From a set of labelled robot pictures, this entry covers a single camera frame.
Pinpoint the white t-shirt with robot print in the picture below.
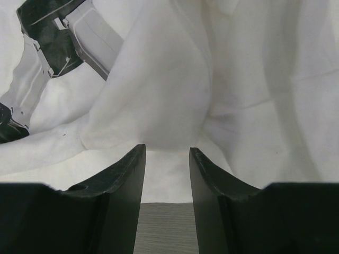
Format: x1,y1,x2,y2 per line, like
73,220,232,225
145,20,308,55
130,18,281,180
1,1,338,203

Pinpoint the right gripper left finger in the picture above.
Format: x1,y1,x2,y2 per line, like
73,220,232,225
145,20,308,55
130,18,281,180
1,144,146,253

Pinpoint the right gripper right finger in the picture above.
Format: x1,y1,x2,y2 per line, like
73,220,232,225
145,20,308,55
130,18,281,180
189,148,338,253

